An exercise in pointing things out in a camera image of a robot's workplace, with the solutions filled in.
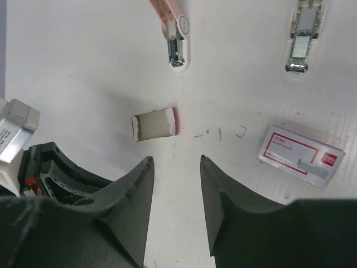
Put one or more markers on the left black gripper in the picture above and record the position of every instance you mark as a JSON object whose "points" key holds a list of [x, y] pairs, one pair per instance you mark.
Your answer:
{"points": [[40, 169]]}

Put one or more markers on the red white staple box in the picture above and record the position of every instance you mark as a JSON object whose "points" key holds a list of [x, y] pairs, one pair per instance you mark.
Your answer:
{"points": [[309, 160]]}

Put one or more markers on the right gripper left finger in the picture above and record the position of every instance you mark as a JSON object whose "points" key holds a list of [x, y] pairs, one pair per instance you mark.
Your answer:
{"points": [[106, 229]]}

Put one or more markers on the pink mini stapler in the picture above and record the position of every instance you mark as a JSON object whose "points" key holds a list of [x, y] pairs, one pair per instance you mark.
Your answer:
{"points": [[176, 30]]}

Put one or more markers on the white mini stapler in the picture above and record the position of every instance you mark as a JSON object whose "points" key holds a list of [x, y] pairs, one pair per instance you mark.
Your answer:
{"points": [[305, 32]]}

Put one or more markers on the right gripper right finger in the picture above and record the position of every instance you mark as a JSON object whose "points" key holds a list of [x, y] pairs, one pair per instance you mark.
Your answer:
{"points": [[246, 229]]}

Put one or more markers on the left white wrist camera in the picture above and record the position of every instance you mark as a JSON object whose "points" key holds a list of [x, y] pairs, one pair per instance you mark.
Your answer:
{"points": [[19, 121]]}

